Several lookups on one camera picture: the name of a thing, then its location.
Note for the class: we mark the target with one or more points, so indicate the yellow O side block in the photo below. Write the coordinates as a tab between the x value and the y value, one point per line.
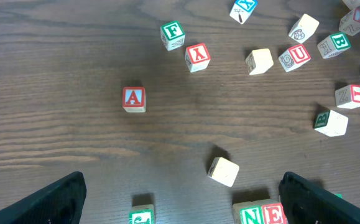
331	123

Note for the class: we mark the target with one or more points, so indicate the red I block upper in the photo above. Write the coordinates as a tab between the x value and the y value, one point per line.
350	23

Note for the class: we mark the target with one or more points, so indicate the green N wooden block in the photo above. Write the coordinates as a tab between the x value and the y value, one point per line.
248	212

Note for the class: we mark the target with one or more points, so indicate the blue X wooden block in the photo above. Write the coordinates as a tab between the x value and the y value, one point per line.
242	10

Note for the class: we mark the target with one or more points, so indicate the yellow O top block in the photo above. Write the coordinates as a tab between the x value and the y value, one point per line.
259	61

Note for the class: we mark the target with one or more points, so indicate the red U block upper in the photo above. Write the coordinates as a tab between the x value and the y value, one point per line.
294	57

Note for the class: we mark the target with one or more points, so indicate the green F wooden block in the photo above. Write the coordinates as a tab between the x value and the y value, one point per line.
172	35

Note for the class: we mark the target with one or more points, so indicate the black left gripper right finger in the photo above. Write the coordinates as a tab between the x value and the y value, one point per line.
305	202

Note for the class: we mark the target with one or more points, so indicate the red i block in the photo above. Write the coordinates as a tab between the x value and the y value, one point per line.
350	23
348	97

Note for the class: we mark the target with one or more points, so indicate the green J wooden block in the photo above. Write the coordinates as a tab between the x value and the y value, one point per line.
142	214

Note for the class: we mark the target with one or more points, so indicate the red I block lower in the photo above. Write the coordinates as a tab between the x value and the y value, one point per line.
348	97

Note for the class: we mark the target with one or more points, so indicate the yellow block lower left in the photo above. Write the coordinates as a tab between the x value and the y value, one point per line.
223	171

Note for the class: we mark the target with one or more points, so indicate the red E wooden block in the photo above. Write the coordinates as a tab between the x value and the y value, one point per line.
273	212

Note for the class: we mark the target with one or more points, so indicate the yellow block centre top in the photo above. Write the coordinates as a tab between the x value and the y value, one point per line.
304	28

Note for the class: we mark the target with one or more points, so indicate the red Y wooden block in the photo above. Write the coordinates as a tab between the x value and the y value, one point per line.
197	57

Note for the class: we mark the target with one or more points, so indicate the green B wooden block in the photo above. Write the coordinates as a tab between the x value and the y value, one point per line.
333	45

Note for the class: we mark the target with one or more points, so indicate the red A wooden block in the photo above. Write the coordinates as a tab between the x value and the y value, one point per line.
134	99

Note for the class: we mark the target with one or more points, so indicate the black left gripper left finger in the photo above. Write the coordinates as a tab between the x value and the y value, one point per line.
59	202

